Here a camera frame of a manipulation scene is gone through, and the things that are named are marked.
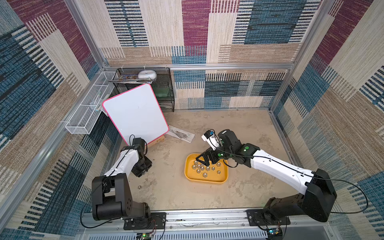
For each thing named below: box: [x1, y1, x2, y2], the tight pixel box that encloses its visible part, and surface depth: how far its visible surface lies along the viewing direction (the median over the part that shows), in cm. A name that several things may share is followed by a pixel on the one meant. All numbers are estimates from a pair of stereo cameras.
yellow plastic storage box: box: [184, 153, 229, 183], surface depth 91 cm
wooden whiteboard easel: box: [147, 135, 165, 148], surface depth 99 cm
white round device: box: [138, 70, 157, 81], surface depth 92 cm
